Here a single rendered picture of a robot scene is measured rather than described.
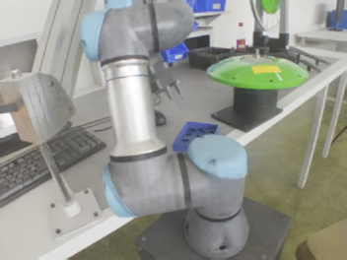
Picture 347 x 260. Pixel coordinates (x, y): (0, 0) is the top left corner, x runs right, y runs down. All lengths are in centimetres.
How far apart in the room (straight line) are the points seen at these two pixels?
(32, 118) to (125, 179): 16
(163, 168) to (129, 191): 6
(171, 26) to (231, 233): 35
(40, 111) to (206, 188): 27
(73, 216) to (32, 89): 25
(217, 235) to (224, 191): 10
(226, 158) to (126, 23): 23
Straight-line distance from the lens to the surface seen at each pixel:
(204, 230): 42
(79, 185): 56
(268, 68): 67
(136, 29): 33
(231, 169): 32
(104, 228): 47
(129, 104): 32
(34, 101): 36
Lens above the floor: 125
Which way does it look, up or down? 29 degrees down
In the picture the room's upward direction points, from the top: 6 degrees counter-clockwise
